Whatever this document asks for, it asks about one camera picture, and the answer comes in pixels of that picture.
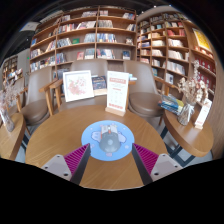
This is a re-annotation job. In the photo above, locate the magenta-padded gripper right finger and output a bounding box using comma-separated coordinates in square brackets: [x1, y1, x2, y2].
[131, 143, 184, 186]

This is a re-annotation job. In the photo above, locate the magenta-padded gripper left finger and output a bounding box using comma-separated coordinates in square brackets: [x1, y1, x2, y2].
[41, 143, 92, 186]

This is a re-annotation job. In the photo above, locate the grey computer mouse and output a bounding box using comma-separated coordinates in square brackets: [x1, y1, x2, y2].
[98, 124, 120, 154]

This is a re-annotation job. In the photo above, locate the round blue mouse pad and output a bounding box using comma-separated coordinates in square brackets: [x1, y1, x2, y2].
[80, 119, 136, 162]

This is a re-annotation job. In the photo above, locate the round wooden side table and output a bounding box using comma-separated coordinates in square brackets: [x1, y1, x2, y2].
[0, 112, 27, 161]
[163, 108, 214, 168]

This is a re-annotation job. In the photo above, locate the brown leather armchair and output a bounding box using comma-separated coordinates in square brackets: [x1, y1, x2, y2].
[20, 65, 63, 127]
[123, 59, 178, 118]
[49, 59, 133, 113]

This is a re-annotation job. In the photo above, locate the stack of books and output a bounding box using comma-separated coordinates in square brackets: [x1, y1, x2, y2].
[157, 94, 185, 116]

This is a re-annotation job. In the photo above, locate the white framed floral picture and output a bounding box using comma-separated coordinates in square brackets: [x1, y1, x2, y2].
[62, 69, 95, 103]

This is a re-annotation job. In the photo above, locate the white table sign red print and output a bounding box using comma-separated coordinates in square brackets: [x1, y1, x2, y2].
[104, 70, 130, 118]

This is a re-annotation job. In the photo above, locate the dark book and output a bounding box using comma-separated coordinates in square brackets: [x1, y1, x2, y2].
[91, 75, 108, 97]

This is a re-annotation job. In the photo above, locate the distant wooden bookshelf unit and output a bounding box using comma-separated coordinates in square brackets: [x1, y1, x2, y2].
[1, 54, 24, 84]

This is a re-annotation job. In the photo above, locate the curved wooden bookshelf unit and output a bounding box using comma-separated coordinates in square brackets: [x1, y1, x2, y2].
[135, 11, 221, 108]

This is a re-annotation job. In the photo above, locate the wide wooden bookshelf unit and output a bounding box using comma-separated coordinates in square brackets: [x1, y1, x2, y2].
[29, 4, 138, 74]

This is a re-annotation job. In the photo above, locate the white hanging ceiling panel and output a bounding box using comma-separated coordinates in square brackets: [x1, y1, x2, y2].
[19, 21, 41, 33]

